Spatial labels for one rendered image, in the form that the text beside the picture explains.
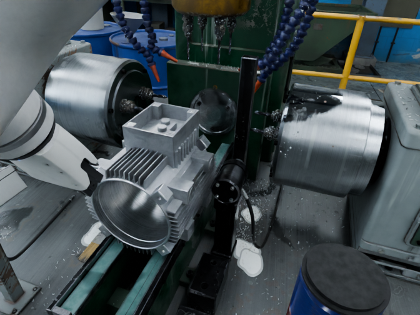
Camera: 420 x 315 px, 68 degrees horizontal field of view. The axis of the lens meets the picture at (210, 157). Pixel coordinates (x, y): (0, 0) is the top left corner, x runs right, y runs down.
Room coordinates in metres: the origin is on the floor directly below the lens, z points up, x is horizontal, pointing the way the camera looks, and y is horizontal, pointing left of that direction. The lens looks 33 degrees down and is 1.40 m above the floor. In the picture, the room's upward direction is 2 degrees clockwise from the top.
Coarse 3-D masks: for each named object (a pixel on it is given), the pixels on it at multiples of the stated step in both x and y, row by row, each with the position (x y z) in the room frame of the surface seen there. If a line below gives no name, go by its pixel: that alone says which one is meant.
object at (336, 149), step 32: (288, 96) 0.64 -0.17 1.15; (320, 96) 0.63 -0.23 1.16; (352, 96) 0.63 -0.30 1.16; (256, 128) 0.66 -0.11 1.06; (288, 128) 0.58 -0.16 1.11; (320, 128) 0.57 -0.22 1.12; (352, 128) 0.55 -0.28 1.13; (288, 160) 0.56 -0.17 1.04; (320, 160) 0.54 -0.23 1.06; (352, 160) 0.52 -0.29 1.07; (320, 192) 0.57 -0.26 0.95; (352, 192) 0.54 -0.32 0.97
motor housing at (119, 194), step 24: (120, 168) 0.42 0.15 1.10; (144, 168) 0.42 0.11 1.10; (168, 168) 0.45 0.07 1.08; (192, 168) 0.48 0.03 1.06; (96, 192) 0.43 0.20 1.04; (120, 192) 0.49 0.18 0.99; (144, 192) 0.53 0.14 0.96; (96, 216) 0.42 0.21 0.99; (120, 216) 0.45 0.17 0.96; (144, 216) 0.47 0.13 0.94; (168, 216) 0.37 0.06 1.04; (192, 216) 0.45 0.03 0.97; (120, 240) 0.41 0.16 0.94; (144, 240) 0.41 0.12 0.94; (168, 240) 0.38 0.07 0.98
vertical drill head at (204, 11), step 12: (180, 0) 0.72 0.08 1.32; (192, 0) 0.70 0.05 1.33; (204, 0) 0.70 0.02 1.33; (216, 0) 0.70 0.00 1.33; (228, 0) 0.70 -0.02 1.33; (240, 0) 0.72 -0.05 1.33; (180, 12) 0.74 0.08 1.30; (192, 12) 0.71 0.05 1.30; (204, 12) 0.70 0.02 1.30; (216, 12) 0.70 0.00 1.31; (228, 12) 0.70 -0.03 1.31; (240, 12) 0.73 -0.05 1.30; (192, 24) 0.75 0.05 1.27; (204, 24) 0.83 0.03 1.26; (216, 24) 0.72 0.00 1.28; (228, 24) 0.81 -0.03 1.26; (216, 36) 0.72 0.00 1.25
